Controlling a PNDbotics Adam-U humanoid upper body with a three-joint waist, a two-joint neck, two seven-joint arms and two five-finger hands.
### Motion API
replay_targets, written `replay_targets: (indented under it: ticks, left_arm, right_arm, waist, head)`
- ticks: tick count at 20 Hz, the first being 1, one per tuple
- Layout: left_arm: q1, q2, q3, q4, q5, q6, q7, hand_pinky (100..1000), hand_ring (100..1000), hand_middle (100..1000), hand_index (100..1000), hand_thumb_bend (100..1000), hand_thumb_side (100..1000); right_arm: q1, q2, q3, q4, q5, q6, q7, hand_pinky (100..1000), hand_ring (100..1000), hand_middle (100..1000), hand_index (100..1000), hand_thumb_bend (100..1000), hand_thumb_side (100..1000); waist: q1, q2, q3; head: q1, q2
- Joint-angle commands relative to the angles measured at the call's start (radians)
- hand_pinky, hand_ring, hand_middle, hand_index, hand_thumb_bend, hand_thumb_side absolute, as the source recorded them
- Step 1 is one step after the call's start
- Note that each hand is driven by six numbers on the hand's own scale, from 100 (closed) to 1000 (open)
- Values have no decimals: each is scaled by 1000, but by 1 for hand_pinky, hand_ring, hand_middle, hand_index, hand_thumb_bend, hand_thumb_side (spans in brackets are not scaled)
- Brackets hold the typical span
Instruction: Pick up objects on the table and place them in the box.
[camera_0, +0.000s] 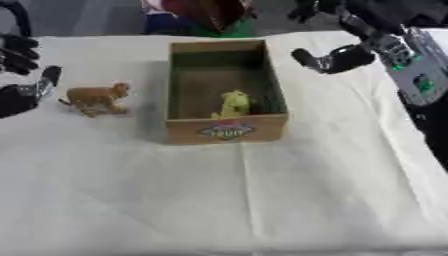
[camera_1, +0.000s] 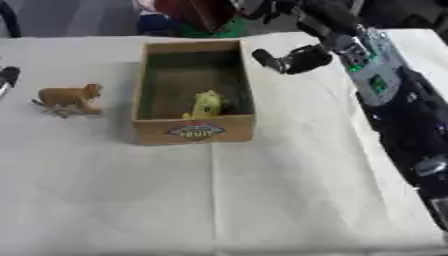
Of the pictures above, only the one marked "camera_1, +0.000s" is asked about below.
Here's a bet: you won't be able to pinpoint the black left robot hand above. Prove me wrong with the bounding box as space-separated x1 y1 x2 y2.
0 65 23 101

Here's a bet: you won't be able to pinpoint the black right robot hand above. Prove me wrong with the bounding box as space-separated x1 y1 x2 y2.
232 0 363 76

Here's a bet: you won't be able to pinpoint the tan cardboard box green inside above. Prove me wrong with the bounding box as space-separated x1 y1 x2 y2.
129 39 258 146

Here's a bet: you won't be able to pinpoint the black chair leg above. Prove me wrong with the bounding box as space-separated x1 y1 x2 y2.
0 0 23 39

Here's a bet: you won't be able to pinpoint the brown toy animal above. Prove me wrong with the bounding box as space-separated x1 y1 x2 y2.
29 83 105 119

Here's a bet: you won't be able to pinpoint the red and green bag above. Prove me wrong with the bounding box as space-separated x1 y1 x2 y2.
152 0 252 38

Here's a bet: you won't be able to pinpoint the yellow green toy animal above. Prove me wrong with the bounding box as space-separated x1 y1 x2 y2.
180 89 231 120

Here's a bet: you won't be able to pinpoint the blue bag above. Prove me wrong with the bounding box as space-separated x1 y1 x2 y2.
134 12 181 37

